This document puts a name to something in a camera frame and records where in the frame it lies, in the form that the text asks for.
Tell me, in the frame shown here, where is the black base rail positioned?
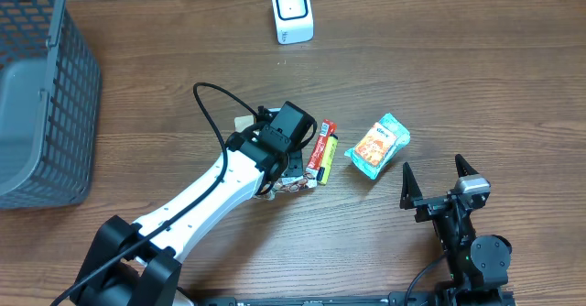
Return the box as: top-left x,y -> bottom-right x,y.
191,290 -> 516,306

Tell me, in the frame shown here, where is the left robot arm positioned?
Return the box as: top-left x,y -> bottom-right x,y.
67,102 -> 317,306

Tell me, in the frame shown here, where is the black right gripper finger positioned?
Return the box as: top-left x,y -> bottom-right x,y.
399,162 -> 422,210
455,154 -> 478,177

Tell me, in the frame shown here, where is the white barcode scanner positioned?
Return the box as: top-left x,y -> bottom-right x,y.
271,0 -> 314,45

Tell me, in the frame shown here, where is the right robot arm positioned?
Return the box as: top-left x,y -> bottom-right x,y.
399,154 -> 515,306

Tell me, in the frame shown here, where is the grey plastic mesh basket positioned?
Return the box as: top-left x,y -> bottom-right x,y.
1,0 -> 103,210

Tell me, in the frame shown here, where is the red snack stick packet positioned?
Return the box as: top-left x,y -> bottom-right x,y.
305,119 -> 337,178

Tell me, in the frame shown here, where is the brown snack pouch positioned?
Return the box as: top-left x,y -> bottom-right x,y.
234,108 -> 317,201

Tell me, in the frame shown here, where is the teal Kleenex tissue pack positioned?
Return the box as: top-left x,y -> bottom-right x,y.
344,113 -> 410,180

